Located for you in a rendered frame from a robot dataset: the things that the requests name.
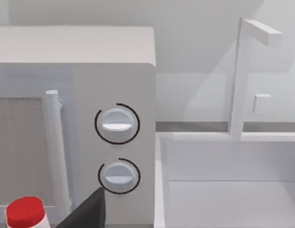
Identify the red capped white bottle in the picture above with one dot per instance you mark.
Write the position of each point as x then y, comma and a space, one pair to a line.
26, 211

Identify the tall white tap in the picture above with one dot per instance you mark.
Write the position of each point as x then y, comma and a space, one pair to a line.
242, 78

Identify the white sink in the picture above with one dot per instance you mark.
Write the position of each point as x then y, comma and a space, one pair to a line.
232, 190

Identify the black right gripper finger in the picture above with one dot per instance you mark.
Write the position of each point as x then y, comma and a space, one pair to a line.
90, 210

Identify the pale microwave oven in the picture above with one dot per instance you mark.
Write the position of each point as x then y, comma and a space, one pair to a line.
90, 59

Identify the white microwave knob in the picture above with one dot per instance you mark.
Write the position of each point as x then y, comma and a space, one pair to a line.
118, 177
117, 123

